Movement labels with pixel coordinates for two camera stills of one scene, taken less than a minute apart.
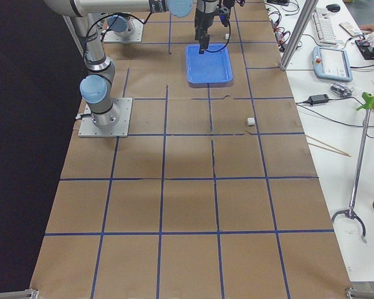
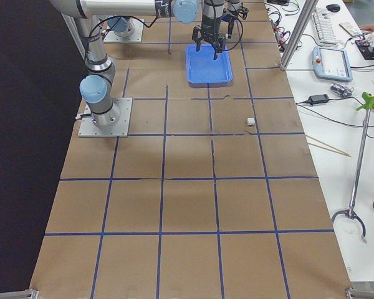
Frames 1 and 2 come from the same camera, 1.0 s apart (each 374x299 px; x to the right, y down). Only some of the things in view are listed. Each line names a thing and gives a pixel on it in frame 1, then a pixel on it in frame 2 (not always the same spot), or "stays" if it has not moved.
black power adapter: [319, 98] stays
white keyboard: [324, 27] stays
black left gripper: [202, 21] → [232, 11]
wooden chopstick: [341, 152] stays
